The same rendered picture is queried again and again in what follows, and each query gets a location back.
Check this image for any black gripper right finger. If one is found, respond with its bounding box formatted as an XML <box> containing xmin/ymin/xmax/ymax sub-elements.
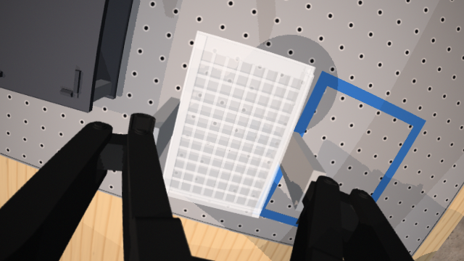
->
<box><xmin>280</xmin><ymin>132</ymin><xmax>415</xmax><ymax>261</ymax></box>

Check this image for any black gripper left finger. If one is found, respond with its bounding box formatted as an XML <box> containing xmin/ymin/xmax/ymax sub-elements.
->
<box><xmin>0</xmin><ymin>97</ymin><xmax>194</xmax><ymax>261</ymax></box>

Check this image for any blue tape outline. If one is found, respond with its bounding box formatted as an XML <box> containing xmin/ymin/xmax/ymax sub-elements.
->
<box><xmin>260</xmin><ymin>71</ymin><xmax>426</xmax><ymax>227</ymax></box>

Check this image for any white well plate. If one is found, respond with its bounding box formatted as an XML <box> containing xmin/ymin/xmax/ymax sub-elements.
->
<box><xmin>163</xmin><ymin>31</ymin><xmax>315</xmax><ymax>218</ymax></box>

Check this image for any grey perforated base plate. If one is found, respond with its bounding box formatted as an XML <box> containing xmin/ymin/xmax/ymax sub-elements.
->
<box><xmin>0</xmin><ymin>0</ymin><xmax>464</xmax><ymax>257</ymax></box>

